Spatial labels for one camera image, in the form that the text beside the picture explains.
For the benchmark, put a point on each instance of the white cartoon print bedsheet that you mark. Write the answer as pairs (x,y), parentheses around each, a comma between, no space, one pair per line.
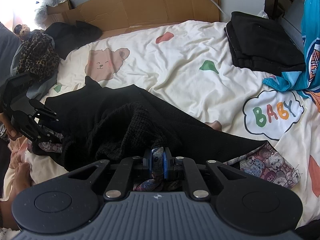
(189,65)

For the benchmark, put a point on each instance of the leopard print garment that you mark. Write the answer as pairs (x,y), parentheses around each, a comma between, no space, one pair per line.
(38,57)

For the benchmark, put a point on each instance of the folded black clothes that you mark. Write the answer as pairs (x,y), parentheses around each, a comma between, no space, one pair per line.
(261,44)

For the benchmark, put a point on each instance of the small plush toy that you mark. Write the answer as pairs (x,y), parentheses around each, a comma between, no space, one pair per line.
(22,31)

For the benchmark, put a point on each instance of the black knit garment patterned lining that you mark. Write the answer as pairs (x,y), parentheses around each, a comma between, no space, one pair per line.
(95,123)

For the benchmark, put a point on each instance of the black garment at bed head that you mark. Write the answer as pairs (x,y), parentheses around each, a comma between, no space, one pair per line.
(70,37)

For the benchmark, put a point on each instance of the brown cardboard sheet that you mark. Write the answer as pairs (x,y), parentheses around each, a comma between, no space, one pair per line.
(116,17)

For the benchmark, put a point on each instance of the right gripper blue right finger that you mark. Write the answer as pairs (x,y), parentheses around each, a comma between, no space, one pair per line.
(166,162)

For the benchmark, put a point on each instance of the person left hand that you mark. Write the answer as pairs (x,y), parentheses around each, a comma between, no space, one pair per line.
(10,131)

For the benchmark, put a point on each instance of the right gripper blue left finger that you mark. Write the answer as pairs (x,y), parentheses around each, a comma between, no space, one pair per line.
(147,162)

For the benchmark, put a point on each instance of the blue cartoon print fabric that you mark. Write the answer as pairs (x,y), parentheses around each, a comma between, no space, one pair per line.
(304,82)

